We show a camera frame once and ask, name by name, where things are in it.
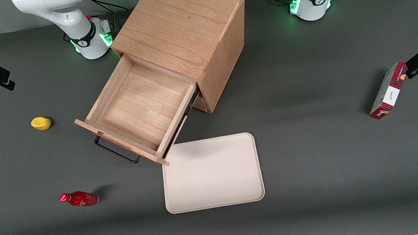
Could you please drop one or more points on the beige rectangular tray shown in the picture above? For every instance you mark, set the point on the beige rectangular tray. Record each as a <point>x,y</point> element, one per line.
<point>211,173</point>

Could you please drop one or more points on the yellow lemon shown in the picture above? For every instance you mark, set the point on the yellow lemon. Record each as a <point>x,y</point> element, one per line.
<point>41,123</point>

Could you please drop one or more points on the red plaid carton box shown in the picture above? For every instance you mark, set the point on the red plaid carton box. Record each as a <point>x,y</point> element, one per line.
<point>389,92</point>

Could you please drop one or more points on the red bottle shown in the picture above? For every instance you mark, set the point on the red bottle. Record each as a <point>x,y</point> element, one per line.
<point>82,199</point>

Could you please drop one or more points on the open wooden drawer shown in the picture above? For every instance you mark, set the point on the open wooden drawer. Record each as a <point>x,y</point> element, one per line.
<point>140,103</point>

